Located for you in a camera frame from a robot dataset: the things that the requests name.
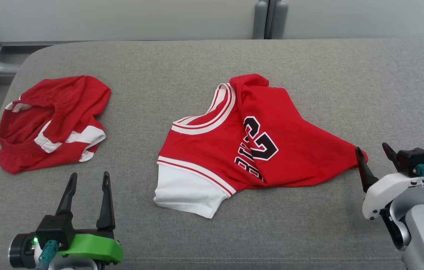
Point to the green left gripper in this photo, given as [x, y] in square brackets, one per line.
[95, 247]

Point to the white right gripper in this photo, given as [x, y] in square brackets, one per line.
[388, 187]

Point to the red white shorts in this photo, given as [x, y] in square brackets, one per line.
[65, 97]

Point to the red white basketball jersey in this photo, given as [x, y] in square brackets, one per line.
[215, 150]

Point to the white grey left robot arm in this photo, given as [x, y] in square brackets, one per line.
[77, 264]

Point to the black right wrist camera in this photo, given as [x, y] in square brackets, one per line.
[414, 157]

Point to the grey partition post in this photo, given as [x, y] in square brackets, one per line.
[279, 18]
[259, 18]

